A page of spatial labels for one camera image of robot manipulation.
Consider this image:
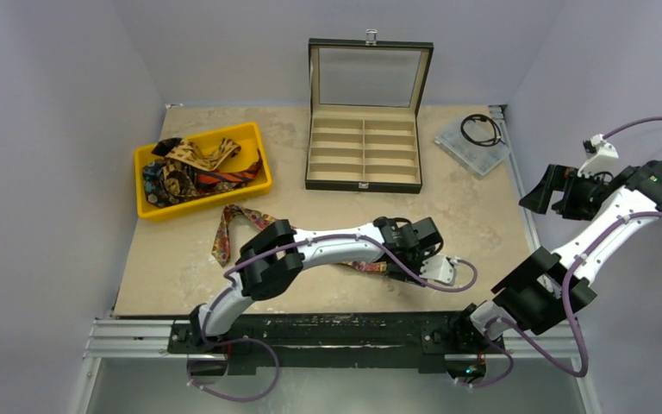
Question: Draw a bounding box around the colourful patterned tie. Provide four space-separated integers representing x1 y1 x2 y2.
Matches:
211 204 388 274

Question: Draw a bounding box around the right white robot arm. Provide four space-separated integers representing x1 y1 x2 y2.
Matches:
448 160 662 351

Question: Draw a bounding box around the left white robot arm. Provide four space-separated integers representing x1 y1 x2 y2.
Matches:
189 216 456 353

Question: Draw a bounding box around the clear plastic box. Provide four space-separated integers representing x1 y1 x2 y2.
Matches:
434 113 511 179

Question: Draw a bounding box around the black compartment display case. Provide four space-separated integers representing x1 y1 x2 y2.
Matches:
304 29 434 194

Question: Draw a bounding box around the yellow plastic bin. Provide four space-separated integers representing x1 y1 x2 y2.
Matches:
133 122 272 222

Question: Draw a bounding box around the orange black striped tie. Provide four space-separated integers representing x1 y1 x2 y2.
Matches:
194 151 263 194

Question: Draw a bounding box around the tan patterned tie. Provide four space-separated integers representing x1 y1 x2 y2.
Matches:
156 137 240 172

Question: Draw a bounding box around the dark blue patterned tie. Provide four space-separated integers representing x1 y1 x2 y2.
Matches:
141 159 198 208

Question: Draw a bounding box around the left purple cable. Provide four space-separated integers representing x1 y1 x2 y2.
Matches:
184 233 479 403

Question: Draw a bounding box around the purple cable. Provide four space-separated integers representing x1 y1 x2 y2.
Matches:
453 116 662 391
184 233 479 403

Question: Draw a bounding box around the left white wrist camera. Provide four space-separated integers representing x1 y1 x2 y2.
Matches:
420 254 457 287

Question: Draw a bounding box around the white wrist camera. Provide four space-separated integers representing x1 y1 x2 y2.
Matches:
420 254 457 287
577 134 620 179

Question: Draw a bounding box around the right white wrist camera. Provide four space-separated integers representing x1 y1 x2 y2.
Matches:
577 134 620 179

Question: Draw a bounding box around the black coiled cable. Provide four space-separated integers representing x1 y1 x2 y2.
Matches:
459 113 503 148

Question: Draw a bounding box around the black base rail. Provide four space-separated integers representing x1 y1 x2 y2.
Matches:
167 310 503 379

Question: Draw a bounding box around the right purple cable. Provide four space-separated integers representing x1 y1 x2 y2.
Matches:
453 116 662 391

